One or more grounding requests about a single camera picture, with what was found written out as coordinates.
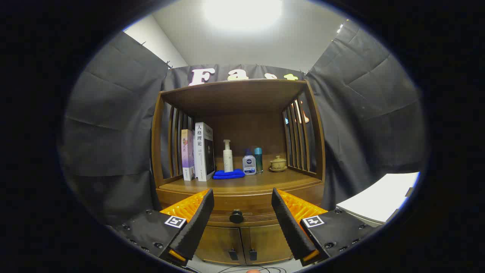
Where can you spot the wooden cabinet door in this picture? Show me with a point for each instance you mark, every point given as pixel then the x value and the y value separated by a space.
pixel 219 242
pixel 269 242

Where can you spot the blue folded cloth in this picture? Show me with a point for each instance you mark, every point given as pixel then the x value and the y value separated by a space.
pixel 227 174

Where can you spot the purple book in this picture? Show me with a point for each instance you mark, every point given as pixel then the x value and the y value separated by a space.
pixel 186 155

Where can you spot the slim teal bottle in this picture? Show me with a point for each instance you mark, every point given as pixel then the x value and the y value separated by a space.
pixel 258 159

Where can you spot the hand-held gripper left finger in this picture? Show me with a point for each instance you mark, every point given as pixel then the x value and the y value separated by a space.
pixel 199 223

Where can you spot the wooden drawer with black knob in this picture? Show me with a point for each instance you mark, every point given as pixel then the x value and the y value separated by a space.
pixel 242 201

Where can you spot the brown wooden cabinet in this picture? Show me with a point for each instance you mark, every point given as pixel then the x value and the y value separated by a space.
pixel 235 98

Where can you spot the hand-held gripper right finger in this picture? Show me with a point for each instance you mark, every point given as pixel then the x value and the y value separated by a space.
pixel 290 223

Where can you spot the wooden countertop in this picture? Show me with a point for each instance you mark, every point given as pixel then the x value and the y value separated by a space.
pixel 257 182

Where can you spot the beige lidded teacup with saucer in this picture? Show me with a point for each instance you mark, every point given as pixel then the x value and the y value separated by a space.
pixel 278 164

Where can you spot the thick white book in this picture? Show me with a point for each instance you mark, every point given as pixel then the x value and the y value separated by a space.
pixel 199 151

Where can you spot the white pump bottle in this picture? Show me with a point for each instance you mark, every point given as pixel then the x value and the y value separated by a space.
pixel 227 159

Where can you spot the white bottle with blue cap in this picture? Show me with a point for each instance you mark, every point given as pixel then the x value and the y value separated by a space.
pixel 249 165

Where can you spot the black backdrop cloth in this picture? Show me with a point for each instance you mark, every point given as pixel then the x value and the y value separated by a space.
pixel 113 132

